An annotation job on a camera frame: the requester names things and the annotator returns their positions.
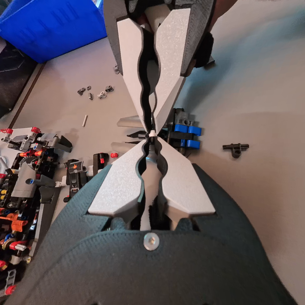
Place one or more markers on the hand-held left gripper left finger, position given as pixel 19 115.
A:
pixel 116 190

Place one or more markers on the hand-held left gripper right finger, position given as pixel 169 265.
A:
pixel 185 190

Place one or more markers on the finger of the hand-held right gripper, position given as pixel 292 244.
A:
pixel 129 59
pixel 174 59

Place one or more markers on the grey black lego subassembly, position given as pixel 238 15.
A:
pixel 183 129

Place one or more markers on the person's right forearm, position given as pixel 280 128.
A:
pixel 219 12

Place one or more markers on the small red lego bush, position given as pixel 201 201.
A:
pixel 114 155

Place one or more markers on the dark grey lego axle connector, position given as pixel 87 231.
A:
pixel 109 89

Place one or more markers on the black grey lego module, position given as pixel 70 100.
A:
pixel 75 176

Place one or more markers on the light grey lego axle connector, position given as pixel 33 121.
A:
pixel 102 95

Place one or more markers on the small dark lego bar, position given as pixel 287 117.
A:
pixel 90 96

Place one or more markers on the dark grey lego liftarm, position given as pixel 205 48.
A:
pixel 81 91

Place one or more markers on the black T-shaped lego pin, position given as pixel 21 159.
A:
pixel 236 149

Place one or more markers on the light grey lego axle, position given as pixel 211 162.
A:
pixel 85 120

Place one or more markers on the partly built lego car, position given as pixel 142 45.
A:
pixel 23 185

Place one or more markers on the dark tile with orange stripe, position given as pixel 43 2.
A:
pixel 211 62

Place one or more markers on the blue plastic bin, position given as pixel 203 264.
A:
pixel 47 28

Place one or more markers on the grey lego frame assembly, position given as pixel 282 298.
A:
pixel 116 69

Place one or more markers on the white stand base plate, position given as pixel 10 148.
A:
pixel 22 131

